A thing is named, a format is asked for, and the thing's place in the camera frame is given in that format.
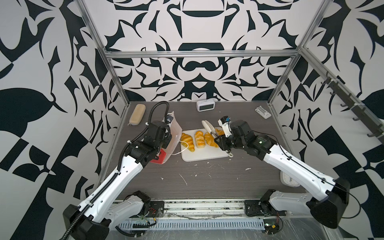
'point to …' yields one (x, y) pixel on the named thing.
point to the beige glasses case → (137, 114)
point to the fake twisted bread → (200, 139)
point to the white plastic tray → (207, 152)
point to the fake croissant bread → (186, 141)
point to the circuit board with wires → (273, 226)
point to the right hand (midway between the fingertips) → (216, 138)
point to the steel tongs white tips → (212, 131)
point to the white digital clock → (205, 105)
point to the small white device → (261, 111)
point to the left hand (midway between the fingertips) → (162, 128)
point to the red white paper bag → (176, 131)
